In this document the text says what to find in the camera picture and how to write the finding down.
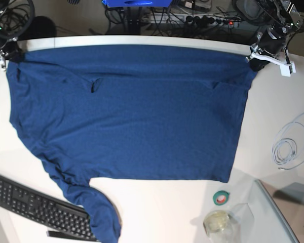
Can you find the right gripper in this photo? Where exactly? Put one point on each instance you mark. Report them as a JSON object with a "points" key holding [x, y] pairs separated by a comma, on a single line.
{"points": [[11, 52]]}

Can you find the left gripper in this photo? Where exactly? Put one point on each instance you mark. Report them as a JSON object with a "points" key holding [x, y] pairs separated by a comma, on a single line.
{"points": [[270, 43]]}

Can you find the dark blue t-shirt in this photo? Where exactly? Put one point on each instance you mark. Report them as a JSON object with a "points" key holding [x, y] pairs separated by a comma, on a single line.
{"points": [[128, 112]]}

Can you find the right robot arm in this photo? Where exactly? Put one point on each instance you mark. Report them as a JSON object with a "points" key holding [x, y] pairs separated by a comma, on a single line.
{"points": [[15, 18]]}

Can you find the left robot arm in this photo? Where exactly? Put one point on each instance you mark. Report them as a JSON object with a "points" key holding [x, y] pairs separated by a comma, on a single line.
{"points": [[278, 22]]}

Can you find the black power strip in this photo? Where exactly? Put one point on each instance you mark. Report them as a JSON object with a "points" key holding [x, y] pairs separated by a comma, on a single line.
{"points": [[207, 21]]}

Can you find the blue box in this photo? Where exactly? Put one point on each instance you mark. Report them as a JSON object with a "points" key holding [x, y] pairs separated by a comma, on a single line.
{"points": [[137, 3]]}

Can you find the green tape roll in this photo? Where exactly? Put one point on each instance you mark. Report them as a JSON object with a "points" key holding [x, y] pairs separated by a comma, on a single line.
{"points": [[221, 197]]}

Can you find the clear glass jar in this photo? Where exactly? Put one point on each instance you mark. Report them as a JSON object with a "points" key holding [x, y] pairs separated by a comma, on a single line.
{"points": [[218, 227]]}

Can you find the black computer keyboard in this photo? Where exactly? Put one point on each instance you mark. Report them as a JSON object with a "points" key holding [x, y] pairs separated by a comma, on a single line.
{"points": [[67, 220]]}

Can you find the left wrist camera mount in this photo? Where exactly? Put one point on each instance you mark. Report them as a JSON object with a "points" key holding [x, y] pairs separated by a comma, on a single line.
{"points": [[286, 66]]}

